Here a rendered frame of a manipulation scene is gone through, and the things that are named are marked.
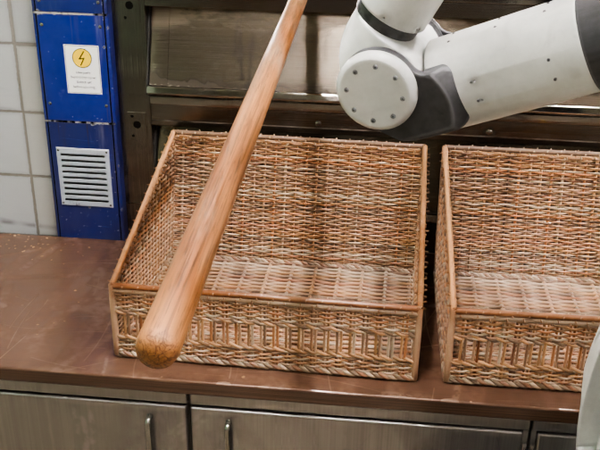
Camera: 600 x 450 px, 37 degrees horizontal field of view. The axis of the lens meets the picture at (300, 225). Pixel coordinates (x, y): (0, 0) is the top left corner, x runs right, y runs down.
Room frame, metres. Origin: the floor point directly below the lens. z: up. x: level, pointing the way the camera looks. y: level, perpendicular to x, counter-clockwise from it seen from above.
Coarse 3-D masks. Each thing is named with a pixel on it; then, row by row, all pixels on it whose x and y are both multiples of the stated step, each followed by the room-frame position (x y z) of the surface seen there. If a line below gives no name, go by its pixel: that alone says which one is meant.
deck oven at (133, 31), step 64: (128, 0) 1.86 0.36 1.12; (192, 0) 1.85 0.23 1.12; (256, 0) 1.84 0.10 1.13; (320, 0) 1.83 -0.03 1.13; (128, 64) 1.87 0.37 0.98; (128, 128) 1.87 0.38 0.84; (320, 128) 1.83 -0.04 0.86; (512, 128) 1.79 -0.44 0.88; (576, 128) 1.78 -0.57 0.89; (128, 192) 1.87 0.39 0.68
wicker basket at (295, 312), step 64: (192, 192) 1.79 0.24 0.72; (256, 192) 1.77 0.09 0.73; (320, 192) 1.76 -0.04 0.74; (384, 192) 1.75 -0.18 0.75; (128, 256) 1.44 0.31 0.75; (256, 256) 1.74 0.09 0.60; (320, 256) 1.72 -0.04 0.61; (384, 256) 1.71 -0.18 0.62; (128, 320) 1.36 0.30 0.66; (192, 320) 1.48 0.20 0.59; (256, 320) 1.34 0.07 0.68; (320, 320) 1.33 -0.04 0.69; (384, 320) 1.50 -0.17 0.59
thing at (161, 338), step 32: (288, 0) 1.50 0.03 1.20; (288, 32) 1.28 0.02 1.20; (256, 96) 0.97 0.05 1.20; (256, 128) 0.89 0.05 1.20; (224, 160) 0.78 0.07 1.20; (224, 192) 0.72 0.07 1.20; (192, 224) 0.65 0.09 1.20; (224, 224) 0.67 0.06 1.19; (192, 256) 0.59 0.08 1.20; (160, 288) 0.55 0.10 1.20; (192, 288) 0.55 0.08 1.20; (160, 320) 0.50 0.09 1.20; (160, 352) 0.48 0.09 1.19
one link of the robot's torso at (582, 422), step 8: (592, 344) 1.01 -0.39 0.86; (592, 352) 1.00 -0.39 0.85; (592, 360) 0.99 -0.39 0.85; (584, 368) 1.01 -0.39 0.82; (592, 368) 0.98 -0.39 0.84; (584, 376) 1.00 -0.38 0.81; (592, 376) 0.98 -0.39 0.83; (584, 384) 0.99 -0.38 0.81; (592, 384) 0.98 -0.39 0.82; (584, 392) 0.98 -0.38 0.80; (592, 392) 0.98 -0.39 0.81; (584, 400) 0.98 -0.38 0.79; (592, 400) 0.98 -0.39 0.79; (584, 408) 0.98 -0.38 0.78; (592, 408) 0.98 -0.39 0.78; (584, 416) 0.98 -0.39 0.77; (592, 416) 0.98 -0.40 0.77; (584, 424) 0.98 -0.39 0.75; (592, 424) 0.97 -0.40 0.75; (584, 432) 0.98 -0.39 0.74; (592, 432) 0.97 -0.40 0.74; (576, 440) 0.98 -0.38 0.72; (584, 440) 0.98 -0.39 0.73; (592, 440) 0.97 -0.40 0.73; (576, 448) 0.98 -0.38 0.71; (584, 448) 0.97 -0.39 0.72; (592, 448) 0.97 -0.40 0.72
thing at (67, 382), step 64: (0, 256) 1.74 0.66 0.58; (64, 256) 1.75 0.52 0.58; (0, 320) 1.48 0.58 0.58; (64, 320) 1.49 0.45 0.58; (0, 384) 1.34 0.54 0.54; (64, 384) 1.32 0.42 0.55; (128, 384) 1.30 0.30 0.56; (192, 384) 1.29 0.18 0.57; (256, 384) 1.29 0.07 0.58; (320, 384) 1.29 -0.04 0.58; (384, 384) 1.30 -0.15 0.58; (448, 384) 1.30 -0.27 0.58; (0, 448) 1.34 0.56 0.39; (64, 448) 1.32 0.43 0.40; (128, 448) 1.31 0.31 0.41; (192, 448) 1.33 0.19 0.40; (256, 448) 1.29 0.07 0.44; (320, 448) 1.28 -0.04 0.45; (384, 448) 1.27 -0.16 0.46; (448, 448) 1.26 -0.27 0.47; (512, 448) 1.25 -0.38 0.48
